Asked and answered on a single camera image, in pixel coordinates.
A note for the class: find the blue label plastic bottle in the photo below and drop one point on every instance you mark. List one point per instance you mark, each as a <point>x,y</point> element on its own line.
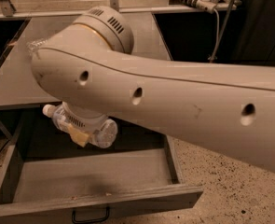
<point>103,138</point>

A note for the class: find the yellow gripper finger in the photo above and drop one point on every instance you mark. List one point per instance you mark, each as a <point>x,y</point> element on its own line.
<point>78,136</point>

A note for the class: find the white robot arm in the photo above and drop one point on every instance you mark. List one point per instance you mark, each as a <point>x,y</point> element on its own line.
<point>226,108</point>

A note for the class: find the white round device with hose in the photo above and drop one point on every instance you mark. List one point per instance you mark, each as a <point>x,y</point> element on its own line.
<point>205,5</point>

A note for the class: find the grey metal leaning pole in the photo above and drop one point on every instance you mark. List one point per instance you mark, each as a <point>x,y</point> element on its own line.
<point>223,27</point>

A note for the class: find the black drawer handle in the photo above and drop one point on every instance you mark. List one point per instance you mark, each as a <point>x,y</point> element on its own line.
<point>90,218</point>

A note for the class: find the clear plastic water bottle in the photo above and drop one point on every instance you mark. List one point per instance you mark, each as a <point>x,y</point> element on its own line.
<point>33,46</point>

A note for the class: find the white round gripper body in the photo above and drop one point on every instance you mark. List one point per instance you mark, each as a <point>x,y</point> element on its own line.
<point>87,123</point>

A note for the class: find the grey open top drawer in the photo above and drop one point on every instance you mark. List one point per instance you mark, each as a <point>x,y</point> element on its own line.
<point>45,176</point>

